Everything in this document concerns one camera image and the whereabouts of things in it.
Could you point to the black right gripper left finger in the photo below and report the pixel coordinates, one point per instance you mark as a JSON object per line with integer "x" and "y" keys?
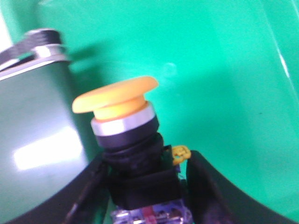
{"x": 83, "y": 201}

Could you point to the green plastic tray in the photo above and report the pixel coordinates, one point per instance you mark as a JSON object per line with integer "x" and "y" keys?
{"x": 227, "y": 72}

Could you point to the green conveyor belt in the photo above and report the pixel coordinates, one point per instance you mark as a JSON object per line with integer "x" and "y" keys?
{"x": 40, "y": 148}

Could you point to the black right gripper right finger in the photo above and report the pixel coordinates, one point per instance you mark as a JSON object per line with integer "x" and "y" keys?
{"x": 215, "y": 200}

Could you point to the aluminium conveyor frame rail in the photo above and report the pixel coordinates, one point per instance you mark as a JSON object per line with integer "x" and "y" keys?
{"x": 38, "y": 48}

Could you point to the yellow mushroom push button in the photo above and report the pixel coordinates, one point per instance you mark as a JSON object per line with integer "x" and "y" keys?
{"x": 143, "y": 176}

